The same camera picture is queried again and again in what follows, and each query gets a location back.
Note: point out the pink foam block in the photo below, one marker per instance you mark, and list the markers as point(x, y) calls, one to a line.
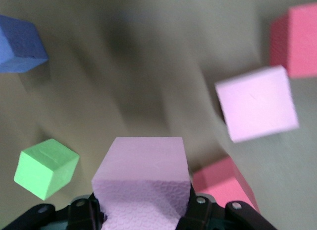
point(141, 165)
point(257, 103)

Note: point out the red foam block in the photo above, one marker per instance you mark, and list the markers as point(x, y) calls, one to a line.
point(218, 180)
point(297, 41)

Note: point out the purple foam block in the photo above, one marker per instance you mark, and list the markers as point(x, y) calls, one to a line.
point(17, 41)

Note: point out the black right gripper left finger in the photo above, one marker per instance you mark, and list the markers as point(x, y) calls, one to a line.
point(81, 210)

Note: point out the green foam block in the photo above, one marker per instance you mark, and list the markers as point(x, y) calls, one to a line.
point(44, 168)

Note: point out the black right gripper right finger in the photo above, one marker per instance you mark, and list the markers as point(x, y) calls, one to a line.
point(210, 215)

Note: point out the brown table cover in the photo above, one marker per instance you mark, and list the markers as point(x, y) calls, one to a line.
point(136, 66)

